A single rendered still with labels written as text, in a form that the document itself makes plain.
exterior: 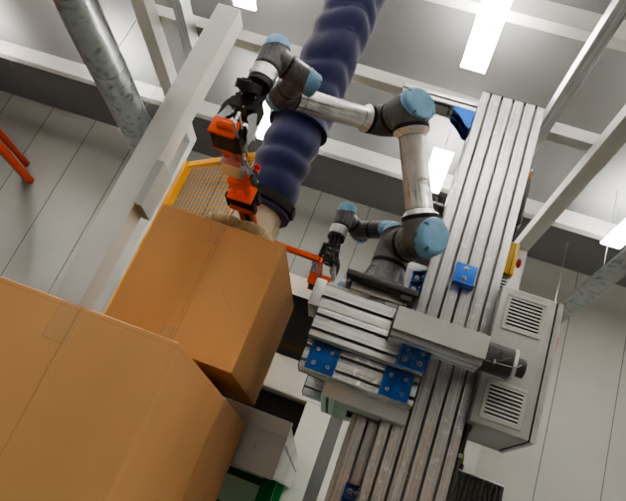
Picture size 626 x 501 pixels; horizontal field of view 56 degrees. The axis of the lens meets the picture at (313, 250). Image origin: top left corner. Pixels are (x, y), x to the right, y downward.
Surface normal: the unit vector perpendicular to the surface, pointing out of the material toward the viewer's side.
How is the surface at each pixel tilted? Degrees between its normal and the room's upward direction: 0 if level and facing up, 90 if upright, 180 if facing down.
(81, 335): 90
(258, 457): 90
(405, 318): 90
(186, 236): 90
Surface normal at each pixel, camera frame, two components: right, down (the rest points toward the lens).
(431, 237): 0.50, -0.04
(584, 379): -0.01, -0.39
